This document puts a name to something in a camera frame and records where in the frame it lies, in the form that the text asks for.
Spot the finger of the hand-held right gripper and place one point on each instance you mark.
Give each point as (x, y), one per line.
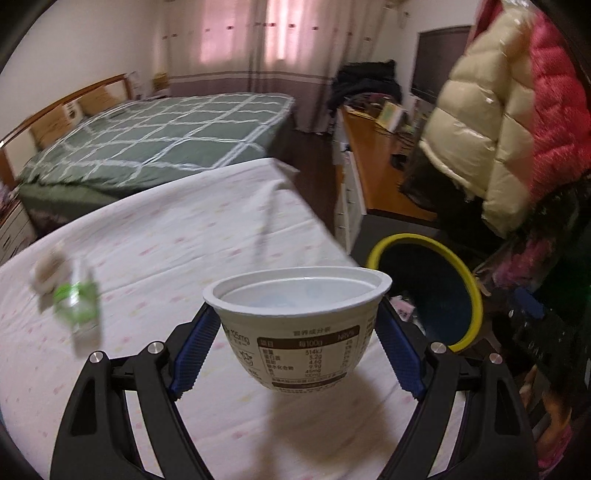
(531, 304)

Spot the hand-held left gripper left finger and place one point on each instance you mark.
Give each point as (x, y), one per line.
(194, 355)

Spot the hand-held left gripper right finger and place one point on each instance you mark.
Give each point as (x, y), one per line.
(401, 355)

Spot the yellow rimmed trash bin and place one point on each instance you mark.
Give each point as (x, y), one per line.
(429, 286)

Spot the white plastic yogurt cup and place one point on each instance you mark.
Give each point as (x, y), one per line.
(295, 332)

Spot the person's right forearm pink sleeve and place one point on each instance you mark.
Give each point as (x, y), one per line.
(561, 438)

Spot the green white label bottle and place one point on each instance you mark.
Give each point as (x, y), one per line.
(76, 304)

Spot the crumpled white tissue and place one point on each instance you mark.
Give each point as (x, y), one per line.
(46, 272)

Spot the cream puffer jacket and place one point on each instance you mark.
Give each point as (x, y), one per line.
(485, 129)

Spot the wooden desk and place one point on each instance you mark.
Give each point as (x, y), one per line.
(378, 161)

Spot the pink puffer jacket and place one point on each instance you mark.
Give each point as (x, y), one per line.
(561, 101)

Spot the white nightstand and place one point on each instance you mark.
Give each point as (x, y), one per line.
(14, 230)

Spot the bed with green plaid cover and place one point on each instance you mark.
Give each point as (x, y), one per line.
(161, 134)

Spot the green printed box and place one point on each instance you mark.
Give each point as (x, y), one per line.
(391, 115)

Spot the black television screen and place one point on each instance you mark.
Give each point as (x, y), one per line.
(436, 64)

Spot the brown pillow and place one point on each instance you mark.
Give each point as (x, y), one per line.
(97, 101)
(46, 129)

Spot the pile of dark clothes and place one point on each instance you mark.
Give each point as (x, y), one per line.
(364, 83)

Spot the wooden headboard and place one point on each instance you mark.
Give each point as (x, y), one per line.
(27, 124)

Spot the pink curtain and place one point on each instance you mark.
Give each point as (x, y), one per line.
(277, 41)

